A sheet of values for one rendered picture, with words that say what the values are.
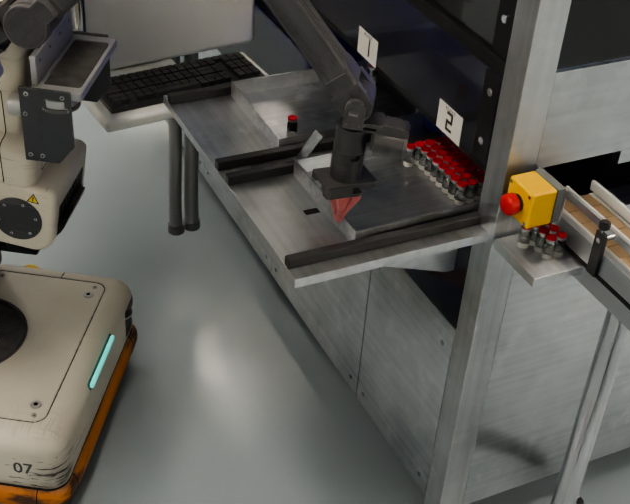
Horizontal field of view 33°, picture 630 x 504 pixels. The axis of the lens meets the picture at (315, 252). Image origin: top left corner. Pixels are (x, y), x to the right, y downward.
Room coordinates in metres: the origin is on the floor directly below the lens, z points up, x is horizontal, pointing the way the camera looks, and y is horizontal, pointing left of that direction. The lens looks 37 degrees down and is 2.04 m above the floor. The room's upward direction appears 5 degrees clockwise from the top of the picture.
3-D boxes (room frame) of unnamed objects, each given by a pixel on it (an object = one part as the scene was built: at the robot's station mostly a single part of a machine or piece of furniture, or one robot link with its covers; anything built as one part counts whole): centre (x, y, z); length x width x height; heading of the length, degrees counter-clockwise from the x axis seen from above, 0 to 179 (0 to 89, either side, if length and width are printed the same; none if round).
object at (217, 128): (1.90, -0.02, 0.87); 0.70 x 0.48 x 0.02; 28
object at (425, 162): (1.82, -0.23, 0.91); 0.18 x 0.02 x 0.05; 29
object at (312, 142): (1.85, 0.07, 0.91); 0.14 x 0.03 x 0.06; 117
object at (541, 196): (1.61, -0.38, 1.00); 0.08 x 0.07 x 0.07; 118
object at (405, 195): (1.78, -0.16, 0.90); 0.34 x 0.26 x 0.04; 119
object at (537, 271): (1.62, -0.42, 0.87); 0.14 x 0.13 x 0.02; 118
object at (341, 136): (1.63, -0.05, 1.08); 0.07 x 0.06 x 0.07; 85
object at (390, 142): (1.64, -0.09, 1.11); 0.11 x 0.09 x 0.12; 85
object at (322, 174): (1.63, -0.04, 1.02); 0.10 x 0.07 x 0.07; 117
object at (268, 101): (2.08, 0.00, 0.90); 0.34 x 0.26 x 0.04; 118
